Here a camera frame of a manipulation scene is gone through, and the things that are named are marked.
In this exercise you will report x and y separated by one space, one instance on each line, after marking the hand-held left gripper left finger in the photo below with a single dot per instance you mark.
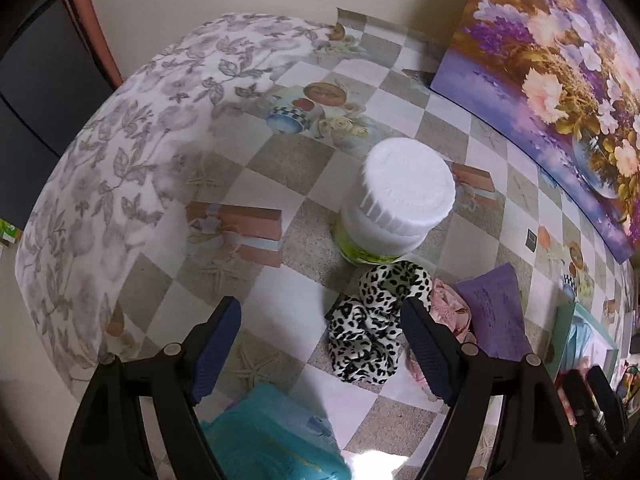
215 350

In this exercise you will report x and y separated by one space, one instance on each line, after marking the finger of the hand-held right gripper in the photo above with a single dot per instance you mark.
605 395
577 390

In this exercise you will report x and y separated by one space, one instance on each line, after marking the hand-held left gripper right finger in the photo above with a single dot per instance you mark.
430 350

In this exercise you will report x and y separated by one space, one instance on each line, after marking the pink white zigzag cloth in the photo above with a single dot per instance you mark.
450 310

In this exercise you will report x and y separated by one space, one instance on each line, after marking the teal tray white inside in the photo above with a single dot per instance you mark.
562 340

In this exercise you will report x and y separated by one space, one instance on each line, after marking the leopard print scrunchie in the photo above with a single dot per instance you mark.
370 320

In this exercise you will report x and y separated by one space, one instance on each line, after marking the purple paper packet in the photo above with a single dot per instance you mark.
495 310

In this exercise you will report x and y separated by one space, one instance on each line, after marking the teal knitted pouch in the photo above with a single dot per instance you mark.
270 440

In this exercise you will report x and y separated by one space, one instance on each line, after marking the white lidded pill bottle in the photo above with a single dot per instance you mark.
400 195

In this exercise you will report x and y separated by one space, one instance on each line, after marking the white grey floral cloth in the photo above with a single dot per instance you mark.
125 160

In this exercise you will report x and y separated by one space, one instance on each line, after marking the green box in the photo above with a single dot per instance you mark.
9 232

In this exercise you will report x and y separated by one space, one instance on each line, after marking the flower painting canvas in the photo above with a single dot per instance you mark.
550 85

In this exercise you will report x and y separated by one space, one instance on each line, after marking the dark blue panel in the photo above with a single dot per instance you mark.
35 110

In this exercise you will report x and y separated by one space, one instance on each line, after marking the reddish brown board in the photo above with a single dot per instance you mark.
95 35

